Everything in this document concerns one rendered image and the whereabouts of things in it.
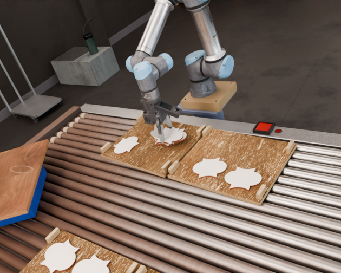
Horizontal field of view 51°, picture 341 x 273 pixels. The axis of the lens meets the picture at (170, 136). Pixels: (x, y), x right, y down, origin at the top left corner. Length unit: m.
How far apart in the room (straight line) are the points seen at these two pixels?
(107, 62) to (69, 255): 4.00
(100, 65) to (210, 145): 3.61
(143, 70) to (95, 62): 3.53
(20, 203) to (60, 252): 0.28
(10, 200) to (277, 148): 1.09
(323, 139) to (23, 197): 1.23
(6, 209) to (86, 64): 3.58
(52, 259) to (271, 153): 0.91
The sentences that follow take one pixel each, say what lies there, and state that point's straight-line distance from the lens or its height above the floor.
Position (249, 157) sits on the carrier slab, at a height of 0.94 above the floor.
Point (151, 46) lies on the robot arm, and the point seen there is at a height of 1.34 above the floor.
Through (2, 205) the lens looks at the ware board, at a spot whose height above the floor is 1.04.
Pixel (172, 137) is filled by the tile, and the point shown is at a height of 0.98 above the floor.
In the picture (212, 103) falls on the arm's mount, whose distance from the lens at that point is 1.91.
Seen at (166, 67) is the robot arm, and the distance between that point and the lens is 1.54.
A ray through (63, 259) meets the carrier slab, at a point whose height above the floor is 0.95.
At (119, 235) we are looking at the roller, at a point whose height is 0.92.
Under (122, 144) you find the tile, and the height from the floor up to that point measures 0.94.
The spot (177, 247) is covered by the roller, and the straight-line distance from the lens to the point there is 1.25.
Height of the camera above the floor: 1.87
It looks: 33 degrees down
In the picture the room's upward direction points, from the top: 17 degrees counter-clockwise
